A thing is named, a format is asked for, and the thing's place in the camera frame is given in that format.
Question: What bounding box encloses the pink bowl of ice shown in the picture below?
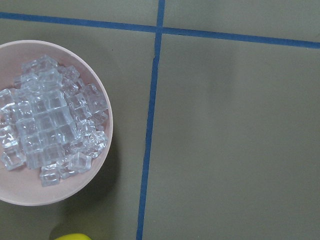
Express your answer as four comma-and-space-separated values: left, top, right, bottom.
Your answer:
0, 40, 114, 206

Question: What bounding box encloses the whole yellow lemon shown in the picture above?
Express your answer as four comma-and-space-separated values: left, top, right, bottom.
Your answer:
54, 233, 92, 240

